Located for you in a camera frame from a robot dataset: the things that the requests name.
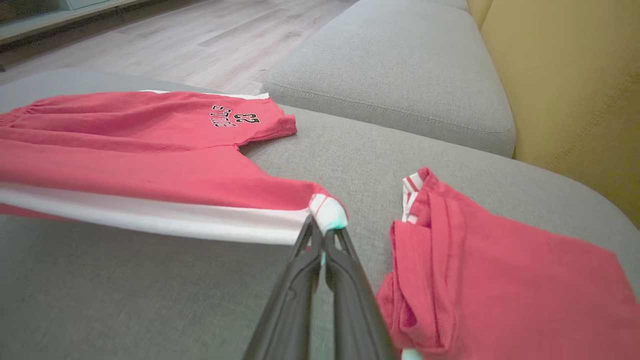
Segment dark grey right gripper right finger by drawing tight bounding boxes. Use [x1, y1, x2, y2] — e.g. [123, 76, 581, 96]
[322, 227, 396, 360]

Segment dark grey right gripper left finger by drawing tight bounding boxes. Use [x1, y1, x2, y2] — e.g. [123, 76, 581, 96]
[243, 215, 323, 360]

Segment red jersey shirt white sleeves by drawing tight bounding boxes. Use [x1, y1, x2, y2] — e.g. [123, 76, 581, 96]
[376, 167, 640, 360]

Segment small red Bulls jersey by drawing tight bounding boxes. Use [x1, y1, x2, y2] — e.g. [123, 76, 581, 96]
[0, 90, 348, 246]

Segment small grey sofa cushion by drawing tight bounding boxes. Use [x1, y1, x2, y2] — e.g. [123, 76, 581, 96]
[262, 0, 516, 158]

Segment yellow sofa cushion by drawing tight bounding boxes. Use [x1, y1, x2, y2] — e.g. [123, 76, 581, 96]
[467, 0, 640, 228]

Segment white low cabinet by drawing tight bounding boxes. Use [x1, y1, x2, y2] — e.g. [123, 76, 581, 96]
[0, 0, 146, 46]

